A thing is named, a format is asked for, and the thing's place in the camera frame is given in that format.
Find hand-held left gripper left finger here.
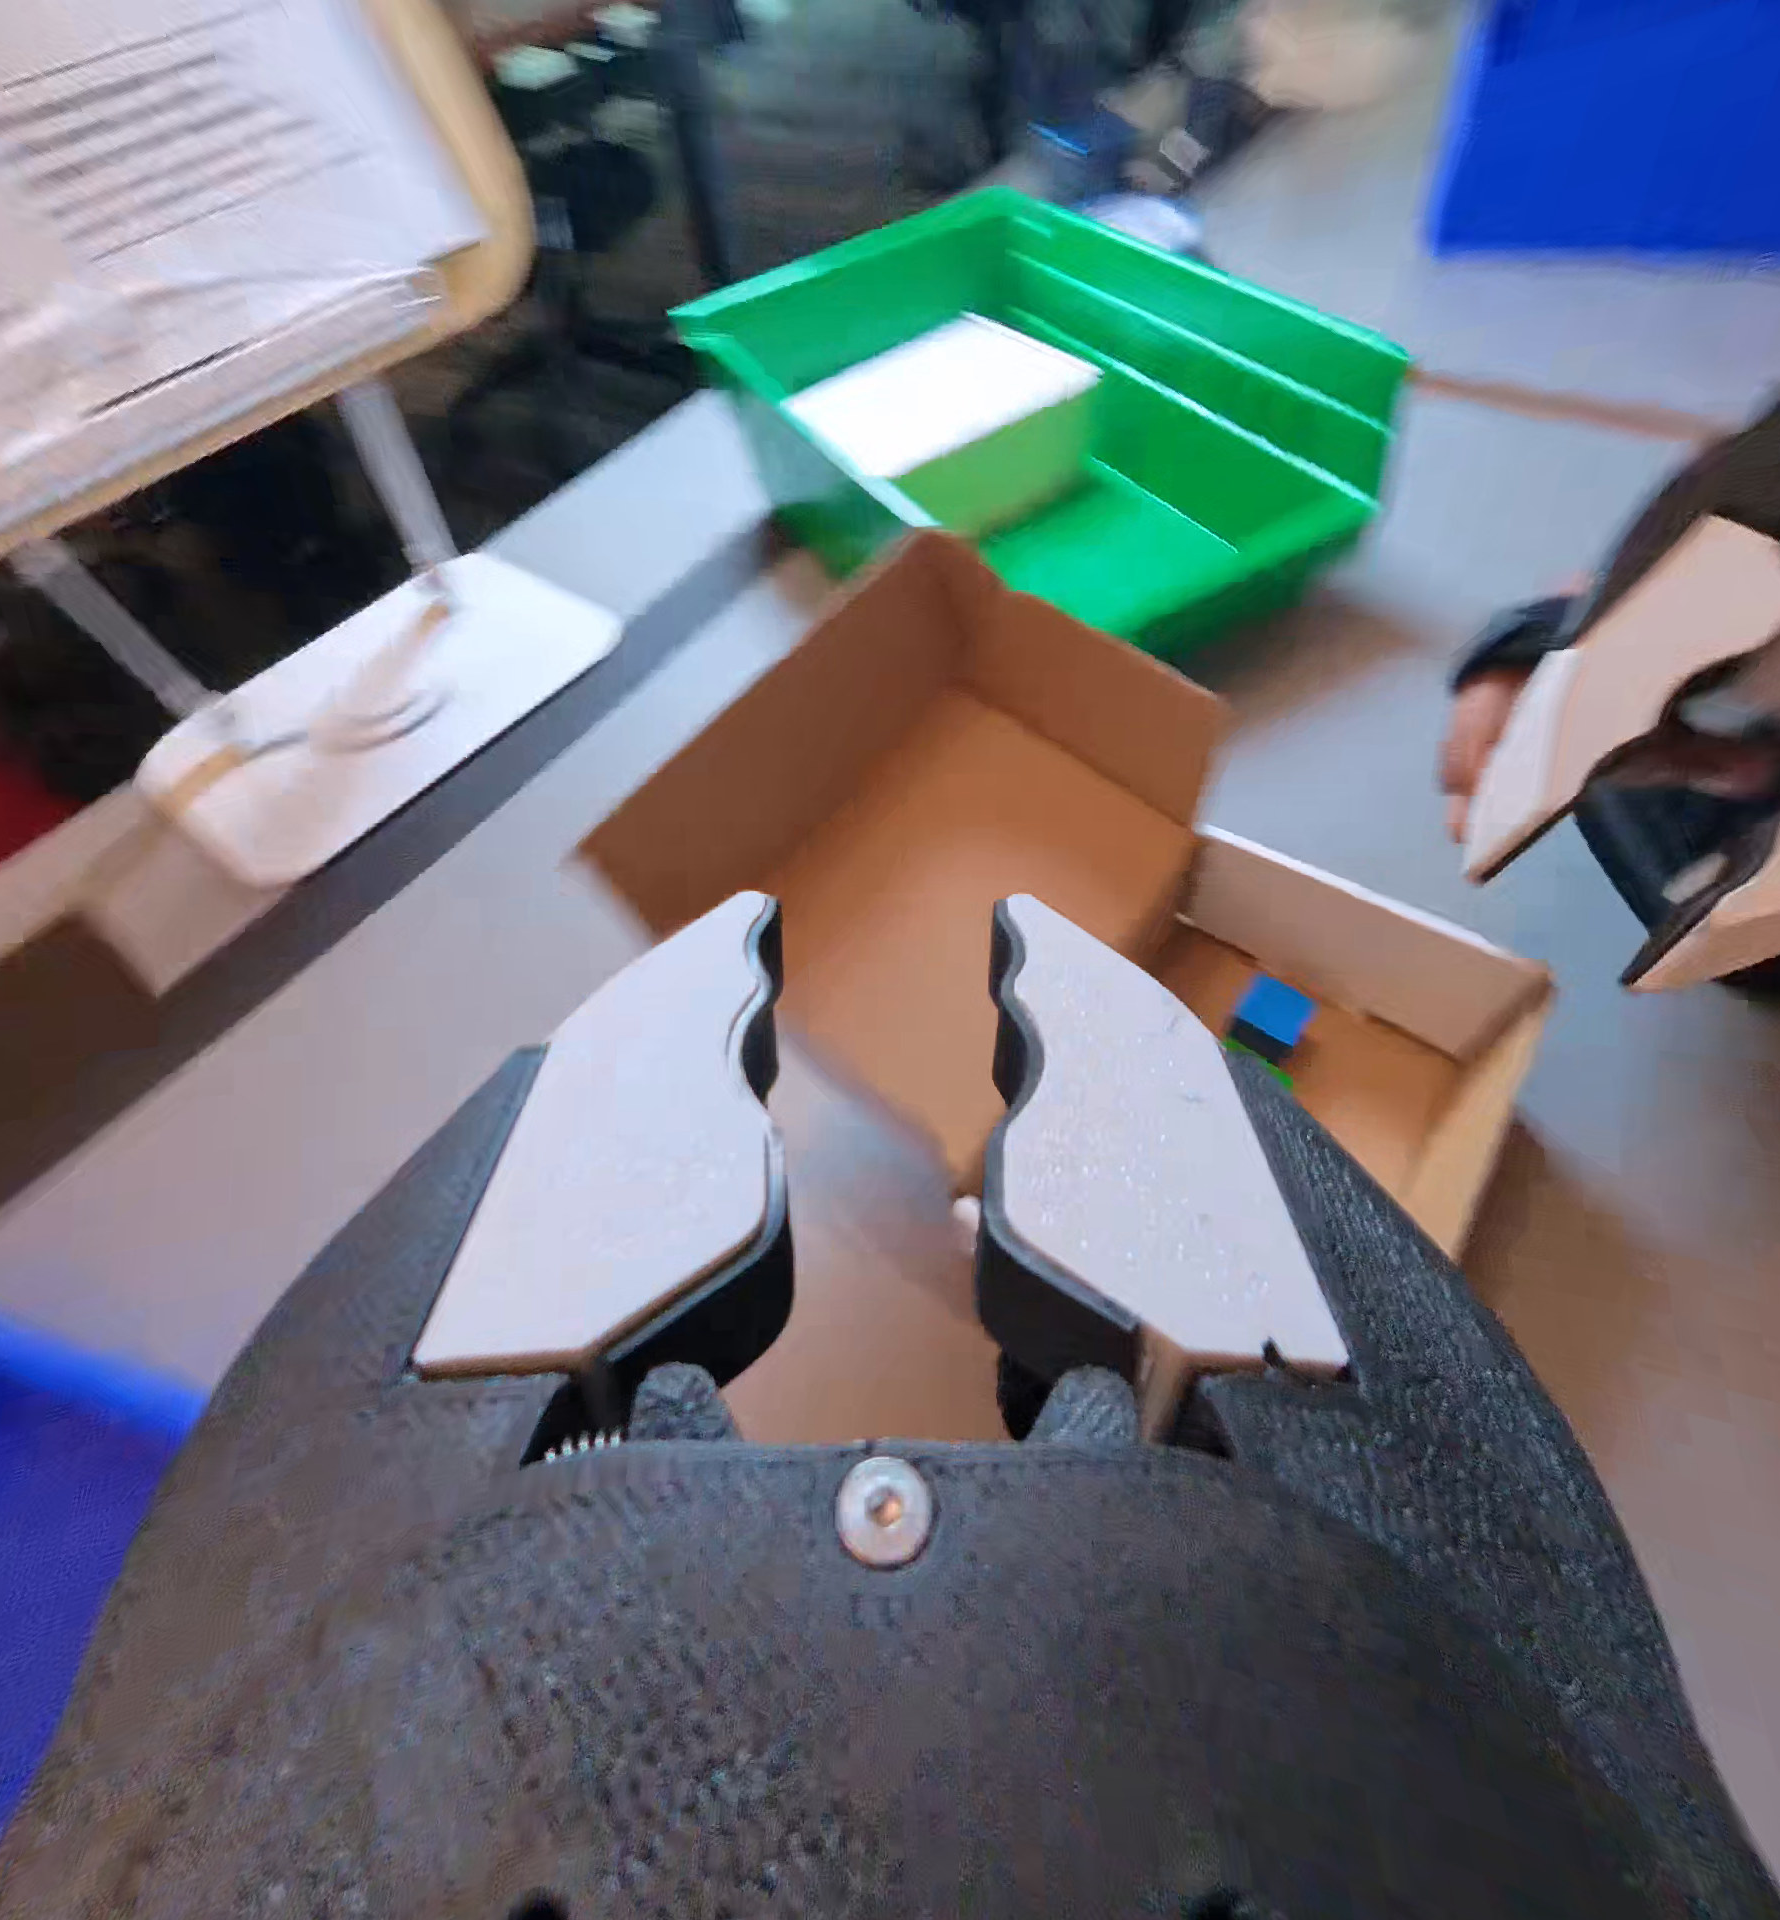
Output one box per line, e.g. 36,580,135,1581
409,892,797,1381

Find green plastic bin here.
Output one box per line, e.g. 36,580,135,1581
670,185,1414,664

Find document stand with paper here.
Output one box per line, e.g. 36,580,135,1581
0,0,628,888

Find cardboard box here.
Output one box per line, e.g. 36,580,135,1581
575,526,1556,1443

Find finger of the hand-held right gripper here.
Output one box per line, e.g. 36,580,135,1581
1459,515,1780,883
1621,808,1780,995

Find person's right hand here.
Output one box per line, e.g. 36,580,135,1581
1435,664,1531,844

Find white box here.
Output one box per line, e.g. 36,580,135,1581
780,315,1106,536

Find blue cube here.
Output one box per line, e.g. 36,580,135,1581
1223,975,1318,1061

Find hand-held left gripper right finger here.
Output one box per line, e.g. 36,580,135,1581
971,895,1352,1381

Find blue plastic bin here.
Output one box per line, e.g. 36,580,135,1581
1426,0,1780,275
0,1289,212,1920

